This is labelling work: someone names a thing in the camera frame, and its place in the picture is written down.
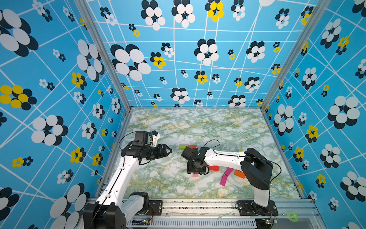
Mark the magenta block lower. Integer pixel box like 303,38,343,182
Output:
220,174,228,187

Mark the aluminium frame post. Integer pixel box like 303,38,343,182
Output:
75,0,131,113
260,0,331,113

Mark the orange block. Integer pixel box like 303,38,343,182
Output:
234,170,246,179

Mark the aluminium frame post right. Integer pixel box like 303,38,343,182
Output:
260,0,331,113

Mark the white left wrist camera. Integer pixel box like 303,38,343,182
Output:
150,131,161,147

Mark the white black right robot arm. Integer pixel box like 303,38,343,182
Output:
181,147,273,208

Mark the magenta block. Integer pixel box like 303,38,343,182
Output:
220,174,228,187
224,168,234,177

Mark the magenta block middle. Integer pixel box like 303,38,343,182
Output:
224,168,234,177

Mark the green block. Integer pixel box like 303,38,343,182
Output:
179,145,188,150

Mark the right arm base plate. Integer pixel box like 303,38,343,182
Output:
235,200,278,217

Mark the aluminium frame post left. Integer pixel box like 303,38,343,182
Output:
75,0,131,113

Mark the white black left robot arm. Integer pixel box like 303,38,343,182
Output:
83,131,172,229

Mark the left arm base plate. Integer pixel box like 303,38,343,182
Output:
136,200,163,216

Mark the red block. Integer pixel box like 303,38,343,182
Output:
209,166,219,171

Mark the green tape roll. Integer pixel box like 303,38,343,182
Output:
287,211,298,222

